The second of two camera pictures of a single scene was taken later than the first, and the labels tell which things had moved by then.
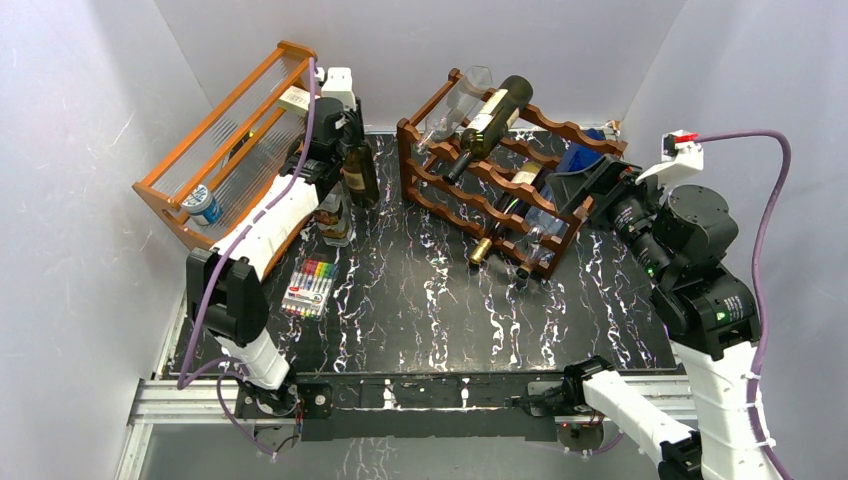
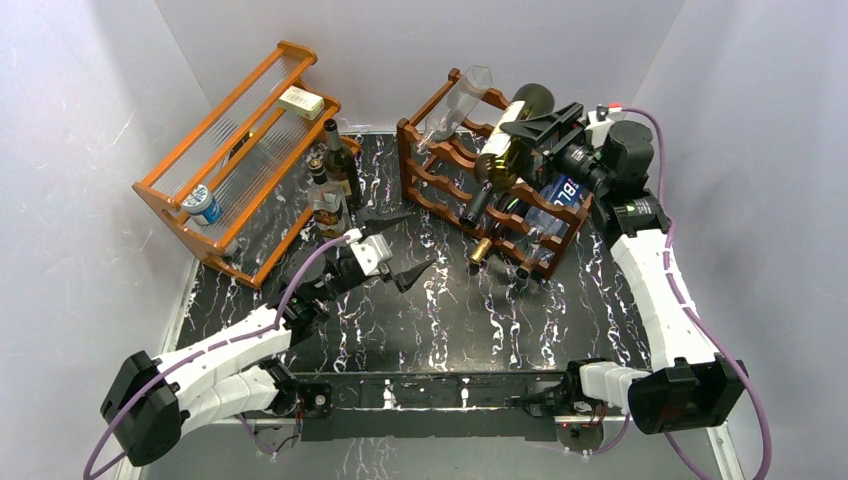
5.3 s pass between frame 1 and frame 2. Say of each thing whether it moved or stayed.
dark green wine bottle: moved
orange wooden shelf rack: stayed
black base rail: stayed
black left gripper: moved
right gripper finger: moved
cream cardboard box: stayed
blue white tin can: stayed
